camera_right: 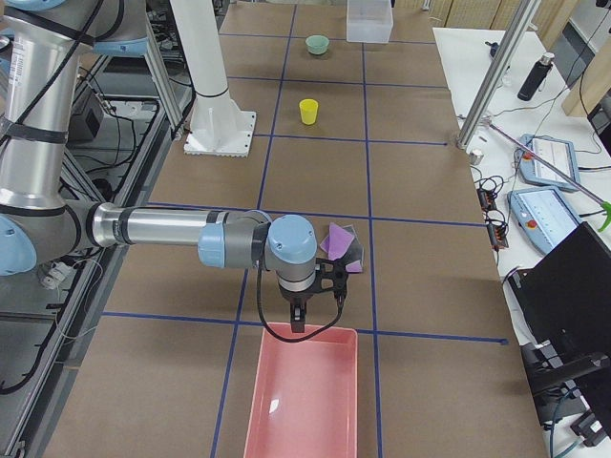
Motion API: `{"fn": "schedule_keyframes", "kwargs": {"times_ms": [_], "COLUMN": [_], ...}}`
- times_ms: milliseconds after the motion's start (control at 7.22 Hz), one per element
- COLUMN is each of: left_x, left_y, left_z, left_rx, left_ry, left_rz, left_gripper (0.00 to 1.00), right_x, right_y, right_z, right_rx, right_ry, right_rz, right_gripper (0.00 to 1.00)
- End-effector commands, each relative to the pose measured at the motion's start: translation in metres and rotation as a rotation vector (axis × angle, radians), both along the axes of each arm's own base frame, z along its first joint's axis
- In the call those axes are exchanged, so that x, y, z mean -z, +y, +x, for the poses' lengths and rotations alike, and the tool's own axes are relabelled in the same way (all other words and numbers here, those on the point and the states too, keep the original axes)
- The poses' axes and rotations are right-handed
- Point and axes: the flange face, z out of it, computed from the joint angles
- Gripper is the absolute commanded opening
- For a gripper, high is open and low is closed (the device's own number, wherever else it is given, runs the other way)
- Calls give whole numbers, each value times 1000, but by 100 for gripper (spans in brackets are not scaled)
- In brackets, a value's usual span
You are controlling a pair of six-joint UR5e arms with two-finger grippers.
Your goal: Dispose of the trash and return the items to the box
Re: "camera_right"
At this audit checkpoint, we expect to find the lower teach pendant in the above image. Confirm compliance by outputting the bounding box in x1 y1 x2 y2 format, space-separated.
508 185 581 255

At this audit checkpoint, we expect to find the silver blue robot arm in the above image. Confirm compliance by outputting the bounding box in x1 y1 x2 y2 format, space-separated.
1 1 348 343

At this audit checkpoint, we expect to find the green ceramic bowl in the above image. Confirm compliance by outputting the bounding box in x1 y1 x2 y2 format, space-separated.
305 34 329 55

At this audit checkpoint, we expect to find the white pedestal column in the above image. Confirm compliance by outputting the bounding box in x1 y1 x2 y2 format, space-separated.
171 0 257 157

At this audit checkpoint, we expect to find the pink plastic tray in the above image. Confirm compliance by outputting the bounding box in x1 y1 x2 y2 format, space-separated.
243 326 358 457

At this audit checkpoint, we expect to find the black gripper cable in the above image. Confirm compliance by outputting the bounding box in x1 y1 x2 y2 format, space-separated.
256 269 346 343

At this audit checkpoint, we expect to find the aluminium frame strut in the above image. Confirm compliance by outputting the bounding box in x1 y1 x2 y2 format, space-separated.
144 15 183 140

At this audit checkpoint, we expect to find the upper teach pendant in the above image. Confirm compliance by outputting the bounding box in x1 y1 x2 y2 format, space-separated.
515 134 580 192

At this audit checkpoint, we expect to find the teach pendant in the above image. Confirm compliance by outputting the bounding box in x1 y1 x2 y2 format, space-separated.
508 185 581 255
515 134 580 192

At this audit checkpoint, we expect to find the purple grey cloth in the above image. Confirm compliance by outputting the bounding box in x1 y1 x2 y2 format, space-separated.
320 222 364 274

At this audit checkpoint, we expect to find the black water bottle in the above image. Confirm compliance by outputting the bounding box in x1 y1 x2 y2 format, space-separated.
516 52 555 101

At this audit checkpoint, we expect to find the translucent white plastic box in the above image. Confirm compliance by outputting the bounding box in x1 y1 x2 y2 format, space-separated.
346 0 393 44

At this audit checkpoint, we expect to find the black monitor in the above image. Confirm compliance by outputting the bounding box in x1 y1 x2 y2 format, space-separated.
509 222 610 357

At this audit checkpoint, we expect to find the yellow plastic cup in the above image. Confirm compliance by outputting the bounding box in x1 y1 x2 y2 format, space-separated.
299 98 319 126

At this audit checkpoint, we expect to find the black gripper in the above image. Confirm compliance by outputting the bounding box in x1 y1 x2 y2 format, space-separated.
279 258 348 333

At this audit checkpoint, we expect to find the aluminium frame post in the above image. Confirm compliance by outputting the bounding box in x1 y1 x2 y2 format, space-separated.
456 0 541 150

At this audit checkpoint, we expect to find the grabber stick green tip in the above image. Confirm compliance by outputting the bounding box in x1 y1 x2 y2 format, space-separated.
481 117 610 233

